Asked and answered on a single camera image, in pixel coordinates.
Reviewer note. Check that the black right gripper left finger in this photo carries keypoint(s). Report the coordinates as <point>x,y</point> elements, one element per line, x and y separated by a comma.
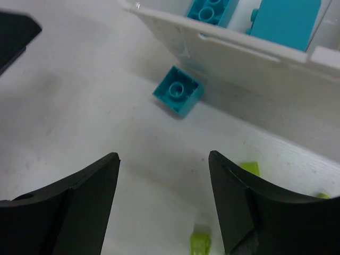
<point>69,216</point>

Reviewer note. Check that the teal frog lotus brick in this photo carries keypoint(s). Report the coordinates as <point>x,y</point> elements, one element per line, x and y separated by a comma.
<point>285,22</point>

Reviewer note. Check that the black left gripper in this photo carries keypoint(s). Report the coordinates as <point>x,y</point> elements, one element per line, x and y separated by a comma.
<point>18,30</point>

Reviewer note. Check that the white three-compartment plastic bin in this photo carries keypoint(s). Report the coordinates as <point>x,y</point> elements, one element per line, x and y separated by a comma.
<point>309,79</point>

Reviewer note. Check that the teal two-by-two brick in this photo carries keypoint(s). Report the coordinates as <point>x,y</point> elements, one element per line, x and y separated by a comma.
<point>178,91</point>

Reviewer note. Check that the teal two-by-four brick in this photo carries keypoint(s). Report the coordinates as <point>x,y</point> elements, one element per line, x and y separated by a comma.
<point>215,12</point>

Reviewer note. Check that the lime green small brick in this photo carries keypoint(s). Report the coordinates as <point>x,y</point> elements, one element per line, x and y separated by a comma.
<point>251,167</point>
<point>200,240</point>
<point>323,195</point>

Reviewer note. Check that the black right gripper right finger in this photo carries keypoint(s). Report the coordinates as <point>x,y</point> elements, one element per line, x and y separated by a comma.
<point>258,217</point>

